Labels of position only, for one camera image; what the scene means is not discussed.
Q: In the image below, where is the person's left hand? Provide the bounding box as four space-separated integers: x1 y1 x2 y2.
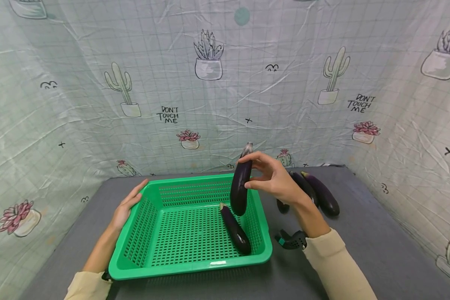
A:
110 179 150 232

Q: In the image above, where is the person's right hand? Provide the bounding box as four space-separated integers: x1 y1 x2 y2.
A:
238 151 305 208

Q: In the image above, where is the green plastic basket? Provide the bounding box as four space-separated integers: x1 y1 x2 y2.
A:
108 173 273 281

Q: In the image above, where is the person's right forearm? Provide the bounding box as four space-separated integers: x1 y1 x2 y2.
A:
292 196 378 300

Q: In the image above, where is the person's left forearm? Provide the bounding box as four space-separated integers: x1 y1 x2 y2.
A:
64 223 121 300

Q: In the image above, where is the black wrist band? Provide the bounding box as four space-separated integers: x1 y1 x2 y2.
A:
274 229 308 251

